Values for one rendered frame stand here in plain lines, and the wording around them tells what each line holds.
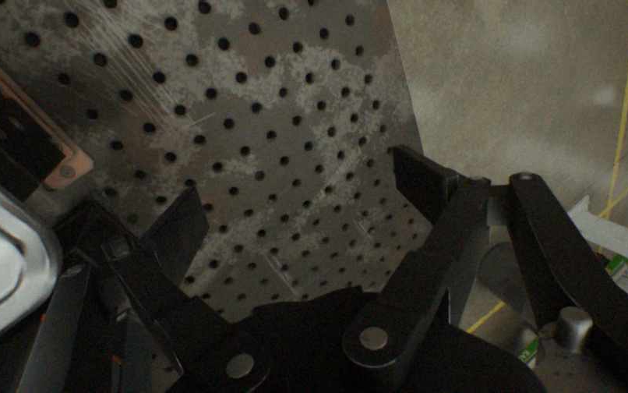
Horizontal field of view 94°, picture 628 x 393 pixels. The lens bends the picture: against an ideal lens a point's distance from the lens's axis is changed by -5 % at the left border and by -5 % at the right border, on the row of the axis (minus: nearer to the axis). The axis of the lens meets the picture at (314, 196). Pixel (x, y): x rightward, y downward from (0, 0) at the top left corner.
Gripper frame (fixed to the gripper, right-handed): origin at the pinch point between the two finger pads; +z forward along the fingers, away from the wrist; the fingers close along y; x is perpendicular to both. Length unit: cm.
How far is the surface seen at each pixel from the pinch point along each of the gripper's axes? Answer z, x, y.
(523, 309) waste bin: 128, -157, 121
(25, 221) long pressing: -2.5, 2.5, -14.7
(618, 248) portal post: 167, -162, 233
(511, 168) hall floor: 164, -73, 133
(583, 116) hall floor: 187, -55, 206
